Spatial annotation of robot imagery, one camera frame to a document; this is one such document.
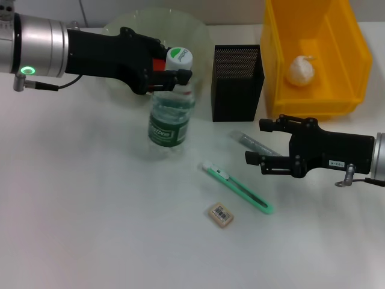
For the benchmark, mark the pale green wavy glass bowl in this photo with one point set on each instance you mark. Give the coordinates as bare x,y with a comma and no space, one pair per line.
198,39

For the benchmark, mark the black mesh pen holder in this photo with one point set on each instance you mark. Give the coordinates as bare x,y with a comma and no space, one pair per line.
234,96

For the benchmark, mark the beige eraser with barcode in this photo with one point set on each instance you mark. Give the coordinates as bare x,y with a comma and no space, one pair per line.
221,215

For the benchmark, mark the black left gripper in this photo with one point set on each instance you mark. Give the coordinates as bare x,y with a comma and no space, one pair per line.
105,57

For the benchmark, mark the white and silver left arm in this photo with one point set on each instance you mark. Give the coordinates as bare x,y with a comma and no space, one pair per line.
39,48

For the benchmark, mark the silver left gripper connector stud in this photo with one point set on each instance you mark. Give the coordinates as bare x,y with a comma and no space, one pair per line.
5,13

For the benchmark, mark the red-orange fruit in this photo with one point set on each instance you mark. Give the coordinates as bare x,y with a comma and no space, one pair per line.
158,64

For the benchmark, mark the green utility knife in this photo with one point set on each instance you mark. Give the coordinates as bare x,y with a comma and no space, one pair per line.
237,186

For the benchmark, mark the clear green-label water bottle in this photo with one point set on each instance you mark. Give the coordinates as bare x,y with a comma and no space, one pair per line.
168,120

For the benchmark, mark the grey pen in clear sleeve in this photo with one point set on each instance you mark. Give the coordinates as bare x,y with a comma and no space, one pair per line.
252,143

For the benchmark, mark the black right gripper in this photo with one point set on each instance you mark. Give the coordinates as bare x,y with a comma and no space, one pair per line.
331,150

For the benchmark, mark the silver gripper connector stud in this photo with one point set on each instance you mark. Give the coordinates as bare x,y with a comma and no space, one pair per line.
349,173
5,13

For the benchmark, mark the yellow plastic storage bin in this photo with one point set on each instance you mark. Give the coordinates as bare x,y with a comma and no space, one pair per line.
331,102

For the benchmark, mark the silver right gripper connector stud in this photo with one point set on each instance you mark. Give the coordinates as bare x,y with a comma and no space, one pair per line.
349,173

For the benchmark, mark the silver left arm elbow plug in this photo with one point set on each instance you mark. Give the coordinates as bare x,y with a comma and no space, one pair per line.
18,82

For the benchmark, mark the white garlic bulb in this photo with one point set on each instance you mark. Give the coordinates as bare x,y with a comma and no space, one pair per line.
302,72

